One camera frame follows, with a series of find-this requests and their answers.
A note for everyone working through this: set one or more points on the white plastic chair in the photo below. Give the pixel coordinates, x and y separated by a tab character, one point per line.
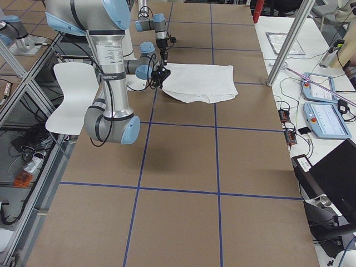
79	85

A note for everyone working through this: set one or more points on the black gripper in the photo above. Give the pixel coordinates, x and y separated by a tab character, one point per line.
162	46
159	74

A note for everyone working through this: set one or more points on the black laptop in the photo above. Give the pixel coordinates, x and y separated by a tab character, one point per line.
333	175

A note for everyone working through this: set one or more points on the red cylinder object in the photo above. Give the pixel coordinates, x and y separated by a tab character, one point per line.
258	9

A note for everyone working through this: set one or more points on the aluminium frame post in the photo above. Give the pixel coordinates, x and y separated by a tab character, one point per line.
295	28

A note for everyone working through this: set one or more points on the blue teach pendant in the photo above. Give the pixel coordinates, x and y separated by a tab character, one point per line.
313	92
325	121

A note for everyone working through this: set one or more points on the white long-sleeve printed shirt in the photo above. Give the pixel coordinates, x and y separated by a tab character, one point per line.
205	83

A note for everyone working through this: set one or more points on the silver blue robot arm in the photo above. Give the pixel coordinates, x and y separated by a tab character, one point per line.
147	21
104	24

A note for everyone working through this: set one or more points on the blue teach pendant near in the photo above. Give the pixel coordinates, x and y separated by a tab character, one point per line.
325	121

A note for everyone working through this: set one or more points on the blue teach pendant far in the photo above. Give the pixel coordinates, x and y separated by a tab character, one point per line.
313	92

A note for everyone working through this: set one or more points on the orange black adapter box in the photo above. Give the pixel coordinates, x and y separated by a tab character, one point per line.
290	137
284	116

